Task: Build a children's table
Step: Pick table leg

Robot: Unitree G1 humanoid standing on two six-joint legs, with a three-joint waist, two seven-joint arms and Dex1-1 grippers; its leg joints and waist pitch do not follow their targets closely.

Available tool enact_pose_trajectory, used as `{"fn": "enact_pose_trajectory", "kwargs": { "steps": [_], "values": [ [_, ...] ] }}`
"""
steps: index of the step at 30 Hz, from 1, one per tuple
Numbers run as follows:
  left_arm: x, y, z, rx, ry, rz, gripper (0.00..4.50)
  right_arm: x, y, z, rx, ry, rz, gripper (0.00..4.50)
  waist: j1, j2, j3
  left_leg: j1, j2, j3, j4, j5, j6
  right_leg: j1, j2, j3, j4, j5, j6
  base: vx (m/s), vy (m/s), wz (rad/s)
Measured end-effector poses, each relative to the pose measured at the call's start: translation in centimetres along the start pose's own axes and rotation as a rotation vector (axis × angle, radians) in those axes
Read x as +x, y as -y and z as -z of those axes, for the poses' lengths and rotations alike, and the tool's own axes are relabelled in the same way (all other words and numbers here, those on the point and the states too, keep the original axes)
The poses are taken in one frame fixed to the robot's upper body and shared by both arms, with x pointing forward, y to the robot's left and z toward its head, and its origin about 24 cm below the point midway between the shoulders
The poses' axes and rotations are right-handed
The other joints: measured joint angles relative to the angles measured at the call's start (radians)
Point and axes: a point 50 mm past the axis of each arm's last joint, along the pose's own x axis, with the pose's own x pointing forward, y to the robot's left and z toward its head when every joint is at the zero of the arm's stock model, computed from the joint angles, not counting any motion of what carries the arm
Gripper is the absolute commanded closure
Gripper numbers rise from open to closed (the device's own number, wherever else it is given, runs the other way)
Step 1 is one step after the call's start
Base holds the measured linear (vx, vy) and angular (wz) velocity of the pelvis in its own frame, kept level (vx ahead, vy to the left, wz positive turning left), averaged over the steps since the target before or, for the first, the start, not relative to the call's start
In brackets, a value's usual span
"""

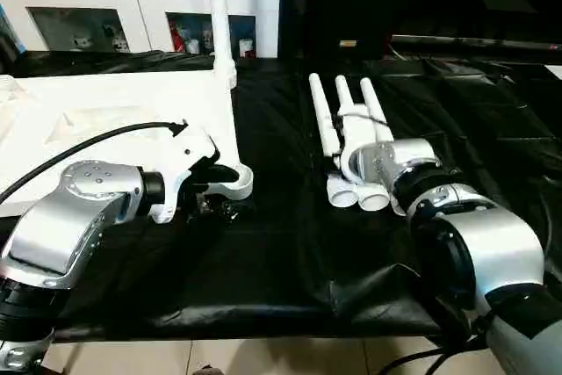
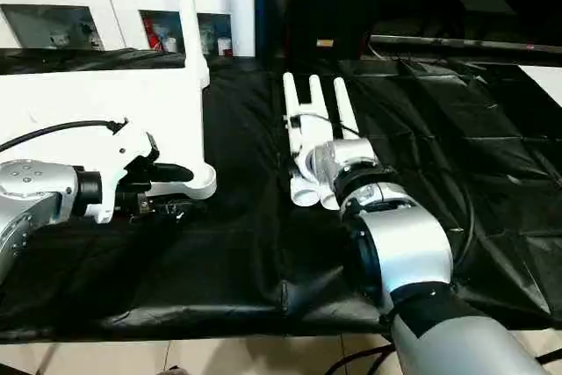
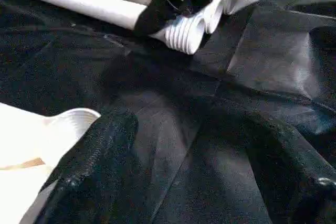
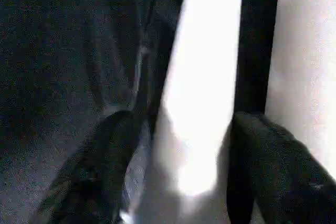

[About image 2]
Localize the white plastic table top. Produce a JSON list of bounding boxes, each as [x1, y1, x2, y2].
[[0, 62, 219, 200]]

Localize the white plastic table leg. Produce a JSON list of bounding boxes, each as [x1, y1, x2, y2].
[[283, 71, 321, 208], [308, 75, 342, 212], [333, 78, 360, 142], [169, 0, 211, 91]]

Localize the black mat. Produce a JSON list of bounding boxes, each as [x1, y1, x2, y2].
[[0, 47, 562, 341]]

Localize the blue upright panel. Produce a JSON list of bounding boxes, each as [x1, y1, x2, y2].
[[253, 0, 289, 59]]

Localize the long metal rod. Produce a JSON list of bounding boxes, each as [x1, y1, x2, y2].
[[370, 33, 562, 54]]

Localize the white sheet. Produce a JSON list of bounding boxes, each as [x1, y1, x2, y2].
[[516, 65, 562, 109]]

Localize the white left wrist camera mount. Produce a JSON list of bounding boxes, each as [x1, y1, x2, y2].
[[92, 122, 162, 225]]

